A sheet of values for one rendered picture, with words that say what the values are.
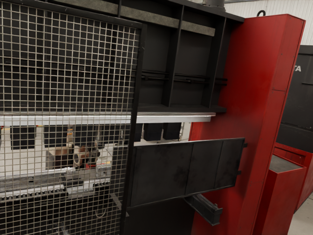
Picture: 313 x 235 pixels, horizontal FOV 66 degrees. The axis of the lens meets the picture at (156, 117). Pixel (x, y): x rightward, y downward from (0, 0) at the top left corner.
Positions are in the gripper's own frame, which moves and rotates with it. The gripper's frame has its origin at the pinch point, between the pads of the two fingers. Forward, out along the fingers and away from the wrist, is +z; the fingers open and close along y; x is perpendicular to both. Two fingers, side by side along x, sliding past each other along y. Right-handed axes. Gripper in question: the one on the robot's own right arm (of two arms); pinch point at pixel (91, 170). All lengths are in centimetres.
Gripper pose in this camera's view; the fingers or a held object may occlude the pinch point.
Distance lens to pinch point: 247.4
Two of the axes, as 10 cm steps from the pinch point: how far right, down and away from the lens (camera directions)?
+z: 0.0, 10.0, -0.2
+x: 8.8, 0.1, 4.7
